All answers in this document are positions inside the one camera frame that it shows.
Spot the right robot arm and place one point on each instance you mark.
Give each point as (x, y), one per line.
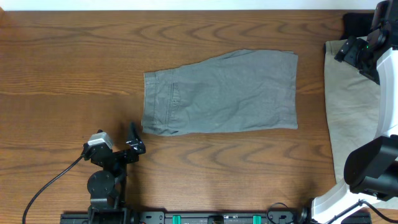
(370, 173)

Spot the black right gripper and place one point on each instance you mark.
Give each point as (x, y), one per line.
(351, 50)

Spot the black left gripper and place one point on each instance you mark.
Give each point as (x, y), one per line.
(117, 154)

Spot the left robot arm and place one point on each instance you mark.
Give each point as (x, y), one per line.
(107, 187)

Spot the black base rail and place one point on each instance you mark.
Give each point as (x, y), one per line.
(274, 216)

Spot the grey shorts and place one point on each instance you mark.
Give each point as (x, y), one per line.
(243, 90)

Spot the black garment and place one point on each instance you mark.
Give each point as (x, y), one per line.
(356, 24)

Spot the beige shorts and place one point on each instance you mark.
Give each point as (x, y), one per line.
(357, 109)

